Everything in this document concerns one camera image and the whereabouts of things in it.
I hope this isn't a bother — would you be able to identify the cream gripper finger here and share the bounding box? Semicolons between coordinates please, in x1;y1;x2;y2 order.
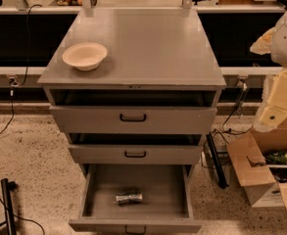
250;28;274;55
258;69;287;129

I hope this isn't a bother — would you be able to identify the silver redbull can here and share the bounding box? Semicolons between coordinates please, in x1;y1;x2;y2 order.
116;193;143;205

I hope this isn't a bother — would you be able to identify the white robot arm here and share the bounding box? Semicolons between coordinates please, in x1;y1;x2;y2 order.
250;11;287;132

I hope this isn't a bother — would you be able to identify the grey drawer cabinet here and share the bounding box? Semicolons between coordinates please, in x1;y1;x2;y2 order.
36;7;227;181

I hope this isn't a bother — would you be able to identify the grey bottom drawer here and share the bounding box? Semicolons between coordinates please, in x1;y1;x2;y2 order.
69;164;201;234

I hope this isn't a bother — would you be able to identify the grey drawer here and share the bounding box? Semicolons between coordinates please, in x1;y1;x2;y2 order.
69;145;202;165
50;106;216;134
69;164;201;234

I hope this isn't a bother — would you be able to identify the grey top drawer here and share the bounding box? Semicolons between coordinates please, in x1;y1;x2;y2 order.
50;106;216;134

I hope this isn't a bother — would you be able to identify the grey middle drawer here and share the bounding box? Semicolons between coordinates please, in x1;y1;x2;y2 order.
69;145;202;165

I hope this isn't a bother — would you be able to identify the green bag in box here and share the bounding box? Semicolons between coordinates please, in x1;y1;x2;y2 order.
264;151;287;165

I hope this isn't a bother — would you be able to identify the brown cardboard box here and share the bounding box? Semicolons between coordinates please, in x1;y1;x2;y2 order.
227;118;287;210

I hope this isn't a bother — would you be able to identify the black bar leaning on floor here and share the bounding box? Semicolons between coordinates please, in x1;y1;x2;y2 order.
206;133;228;189

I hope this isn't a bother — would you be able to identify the cream paper bowl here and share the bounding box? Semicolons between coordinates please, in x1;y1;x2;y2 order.
62;42;108;71

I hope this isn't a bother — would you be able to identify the black hanging cable left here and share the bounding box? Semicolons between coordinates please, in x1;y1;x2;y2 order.
0;3;43;146

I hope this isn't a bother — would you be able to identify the black stand with cable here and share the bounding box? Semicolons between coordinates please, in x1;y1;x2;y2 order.
0;178;46;235

